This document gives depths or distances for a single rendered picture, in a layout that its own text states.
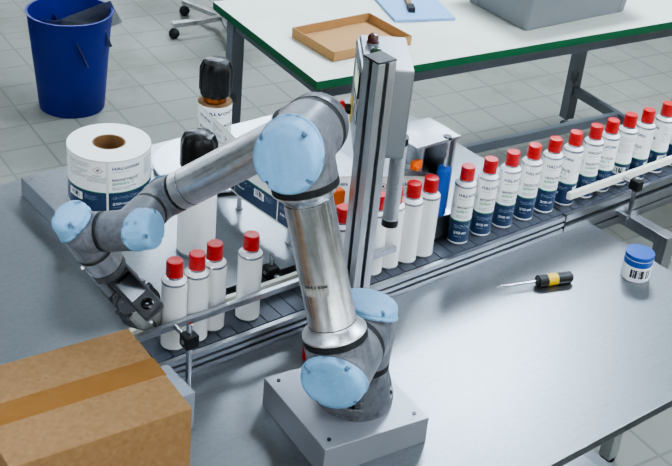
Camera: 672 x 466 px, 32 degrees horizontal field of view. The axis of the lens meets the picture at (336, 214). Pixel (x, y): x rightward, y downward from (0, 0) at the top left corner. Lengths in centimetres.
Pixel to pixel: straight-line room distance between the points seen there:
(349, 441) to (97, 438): 55
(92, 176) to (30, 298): 34
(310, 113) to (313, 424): 63
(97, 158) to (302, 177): 102
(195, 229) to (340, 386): 74
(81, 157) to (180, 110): 261
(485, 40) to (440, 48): 20
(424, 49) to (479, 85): 182
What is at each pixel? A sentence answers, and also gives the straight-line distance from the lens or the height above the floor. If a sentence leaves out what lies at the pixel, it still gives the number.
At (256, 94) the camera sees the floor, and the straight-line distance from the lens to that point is 561.
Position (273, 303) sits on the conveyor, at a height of 88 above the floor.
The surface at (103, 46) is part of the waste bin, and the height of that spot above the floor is 32.
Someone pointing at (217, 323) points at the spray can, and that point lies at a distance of 248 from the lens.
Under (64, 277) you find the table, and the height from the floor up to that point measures 83.
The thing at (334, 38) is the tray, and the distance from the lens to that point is 417.
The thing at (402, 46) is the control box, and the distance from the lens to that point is 236.
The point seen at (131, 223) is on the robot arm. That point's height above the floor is 126.
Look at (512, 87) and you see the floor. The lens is 600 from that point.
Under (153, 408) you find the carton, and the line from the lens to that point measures 193.
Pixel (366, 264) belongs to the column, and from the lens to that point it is 243.
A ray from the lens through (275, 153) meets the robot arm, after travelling 190.
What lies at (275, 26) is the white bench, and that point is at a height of 80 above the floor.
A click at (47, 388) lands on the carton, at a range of 197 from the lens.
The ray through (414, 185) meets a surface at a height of 108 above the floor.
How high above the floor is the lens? 236
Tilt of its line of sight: 30 degrees down
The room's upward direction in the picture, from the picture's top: 6 degrees clockwise
